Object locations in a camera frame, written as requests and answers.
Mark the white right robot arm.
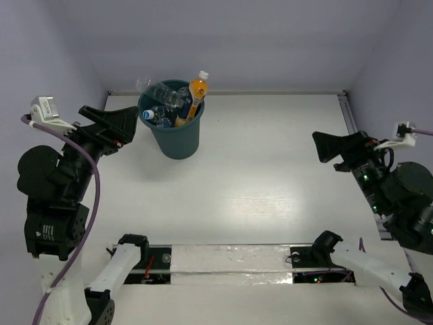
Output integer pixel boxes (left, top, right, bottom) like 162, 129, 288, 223
311, 131, 432, 323

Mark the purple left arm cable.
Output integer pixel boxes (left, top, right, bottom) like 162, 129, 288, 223
20, 114, 101, 325

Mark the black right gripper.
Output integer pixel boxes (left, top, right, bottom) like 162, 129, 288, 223
311, 127, 389, 211

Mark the blue label water bottle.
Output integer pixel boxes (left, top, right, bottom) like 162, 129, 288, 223
177, 86, 192, 108

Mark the blue cap water bottle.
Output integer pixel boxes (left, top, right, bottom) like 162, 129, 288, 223
156, 117, 173, 129

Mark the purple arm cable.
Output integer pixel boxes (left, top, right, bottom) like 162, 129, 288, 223
20, 114, 101, 325
358, 128, 433, 322

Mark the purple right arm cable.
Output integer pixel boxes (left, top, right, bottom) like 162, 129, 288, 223
358, 128, 433, 322

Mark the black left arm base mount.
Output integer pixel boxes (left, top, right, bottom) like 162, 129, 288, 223
124, 246, 172, 285

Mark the upright-lying clear ribbed bottle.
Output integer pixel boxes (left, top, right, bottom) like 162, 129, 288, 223
135, 78, 184, 108

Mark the clear bottle blue-white cap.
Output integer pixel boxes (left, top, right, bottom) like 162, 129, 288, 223
142, 106, 179, 126

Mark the dark green plastic bin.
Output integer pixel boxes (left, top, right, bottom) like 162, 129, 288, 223
137, 80, 204, 160

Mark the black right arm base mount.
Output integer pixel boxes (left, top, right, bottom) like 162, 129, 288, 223
285, 230, 356, 284

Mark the orange label drink bottle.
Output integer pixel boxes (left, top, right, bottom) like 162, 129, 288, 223
174, 70, 209, 127

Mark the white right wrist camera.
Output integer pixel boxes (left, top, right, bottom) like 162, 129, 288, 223
374, 121, 417, 151

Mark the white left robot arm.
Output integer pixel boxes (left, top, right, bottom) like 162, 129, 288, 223
17, 106, 150, 324

